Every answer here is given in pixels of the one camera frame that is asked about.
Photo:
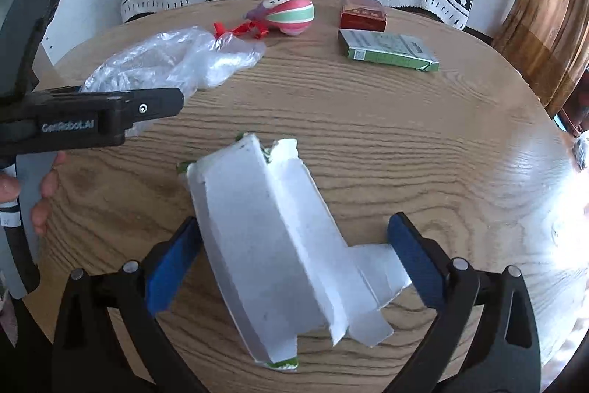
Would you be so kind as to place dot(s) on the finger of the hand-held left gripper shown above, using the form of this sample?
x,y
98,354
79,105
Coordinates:
x,y
152,108

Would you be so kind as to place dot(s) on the clear plastic bag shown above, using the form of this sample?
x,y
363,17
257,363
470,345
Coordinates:
x,y
184,62

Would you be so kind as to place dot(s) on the person's left hand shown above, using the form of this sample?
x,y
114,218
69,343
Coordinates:
x,y
46,190

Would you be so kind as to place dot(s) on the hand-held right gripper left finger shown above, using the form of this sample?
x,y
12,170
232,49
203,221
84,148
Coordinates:
x,y
168,269

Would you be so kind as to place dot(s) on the white carton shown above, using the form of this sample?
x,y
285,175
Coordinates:
x,y
285,255

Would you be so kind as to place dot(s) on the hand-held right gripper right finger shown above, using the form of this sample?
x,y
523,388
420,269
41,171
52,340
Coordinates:
x,y
416,264

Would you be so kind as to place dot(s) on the pink green striped toy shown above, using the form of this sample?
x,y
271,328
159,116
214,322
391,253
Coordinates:
x,y
287,13

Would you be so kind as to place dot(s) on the green cigarette box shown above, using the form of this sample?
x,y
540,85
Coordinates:
x,y
386,50

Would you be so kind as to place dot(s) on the white cabinet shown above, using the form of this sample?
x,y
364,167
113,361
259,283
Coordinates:
x,y
87,2

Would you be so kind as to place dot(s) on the red cigarette box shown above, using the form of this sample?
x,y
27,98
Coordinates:
x,y
363,13

